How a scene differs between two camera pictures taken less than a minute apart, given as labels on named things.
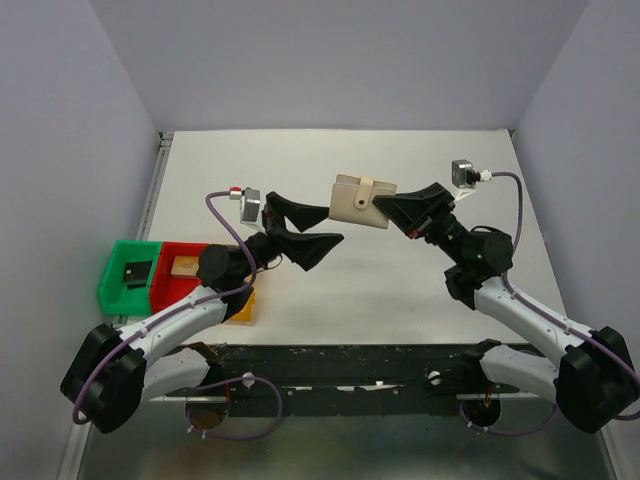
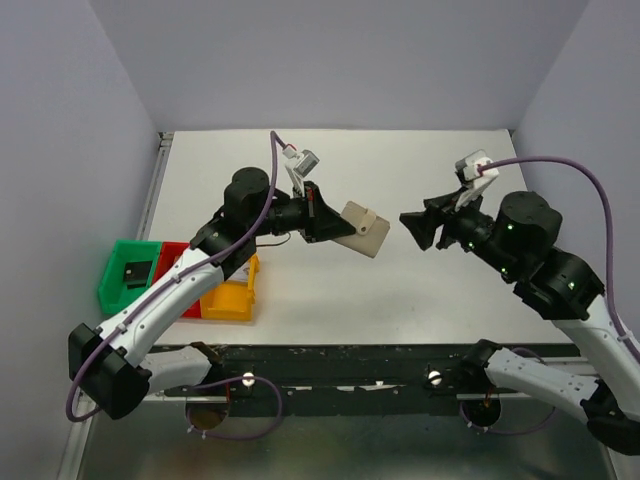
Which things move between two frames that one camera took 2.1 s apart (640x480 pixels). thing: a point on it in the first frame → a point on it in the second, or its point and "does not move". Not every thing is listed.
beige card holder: [351, 200] → [370, 230]
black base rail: [344, 379] does not move
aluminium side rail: [146, 220] does not move
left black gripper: [305, 249] → [322, 223]
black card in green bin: [136, 273] does not move
